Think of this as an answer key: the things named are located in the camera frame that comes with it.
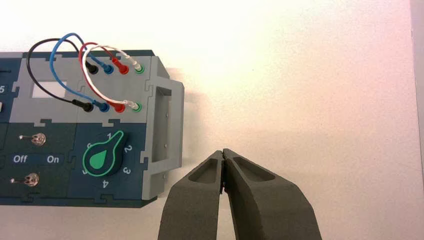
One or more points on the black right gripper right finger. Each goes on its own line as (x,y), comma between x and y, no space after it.
(265,205)

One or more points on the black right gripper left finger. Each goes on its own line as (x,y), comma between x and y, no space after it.
(192,205)

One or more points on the green rotary selector knob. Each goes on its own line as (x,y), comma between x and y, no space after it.
(101,160)

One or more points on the teal and grey control box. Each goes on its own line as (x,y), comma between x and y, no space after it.
(49,99)

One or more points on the metal toggle switch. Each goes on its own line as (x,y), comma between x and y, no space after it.
(38,139)
(31,180)

